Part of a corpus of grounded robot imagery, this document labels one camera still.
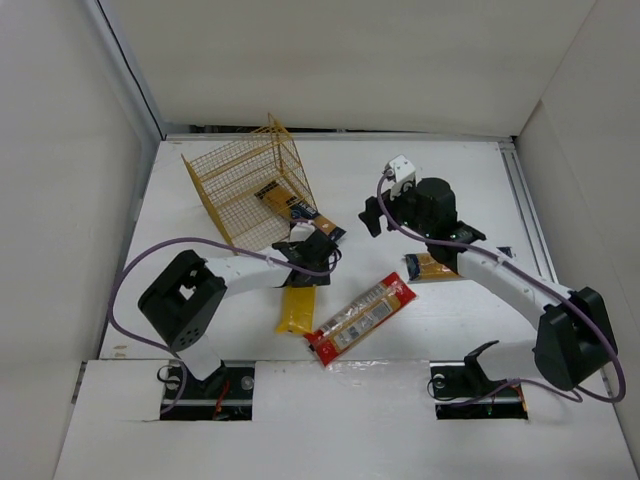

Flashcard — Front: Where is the yellow spaghetti bag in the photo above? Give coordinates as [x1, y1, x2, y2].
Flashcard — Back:
[275, 286, 316, 335]

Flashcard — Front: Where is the red white spaghetti bag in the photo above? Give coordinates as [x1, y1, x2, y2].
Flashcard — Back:
[303, 272, 417, 367]

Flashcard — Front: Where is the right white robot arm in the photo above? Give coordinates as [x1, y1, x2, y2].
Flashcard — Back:
[359, 170, 627, 403]

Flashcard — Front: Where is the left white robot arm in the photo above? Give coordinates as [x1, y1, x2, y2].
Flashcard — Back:
[138, 219, 341, 398]

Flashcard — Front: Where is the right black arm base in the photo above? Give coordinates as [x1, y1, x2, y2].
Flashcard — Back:
[427, 361, 528, 421]

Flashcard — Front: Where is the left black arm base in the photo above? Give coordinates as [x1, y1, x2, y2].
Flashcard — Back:
[156, 361, 256, 422]

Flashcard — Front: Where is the blue patterned spaghetti bag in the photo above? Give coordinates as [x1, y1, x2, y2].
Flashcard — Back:
[404, 252, 462, 283]

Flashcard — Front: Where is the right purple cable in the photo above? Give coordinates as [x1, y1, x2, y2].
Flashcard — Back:
[375, 169, 627, 407]

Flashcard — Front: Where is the purple cable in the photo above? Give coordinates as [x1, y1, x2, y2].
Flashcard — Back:
[108, 235, 341, 421]
[375, 169, 627, 407]

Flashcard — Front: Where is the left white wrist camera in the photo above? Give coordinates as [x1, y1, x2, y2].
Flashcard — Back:
[289, 222, 316, 242]

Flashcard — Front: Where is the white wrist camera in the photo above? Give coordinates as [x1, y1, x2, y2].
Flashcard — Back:
[384, 155, 416, 198]
[289, 222, 316, 242]

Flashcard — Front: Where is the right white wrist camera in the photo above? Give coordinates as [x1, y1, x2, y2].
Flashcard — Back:
[384, 155, 416, 198]

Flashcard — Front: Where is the aluminium rail right side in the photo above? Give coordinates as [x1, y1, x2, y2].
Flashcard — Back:
[498, 138, 559, 283]

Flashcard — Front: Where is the yellow wire mesh shelf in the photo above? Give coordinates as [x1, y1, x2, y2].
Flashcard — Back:
[183, 115, 316, 251]

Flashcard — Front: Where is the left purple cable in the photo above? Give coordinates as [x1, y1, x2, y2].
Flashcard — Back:
[108, 235, 341, 421]

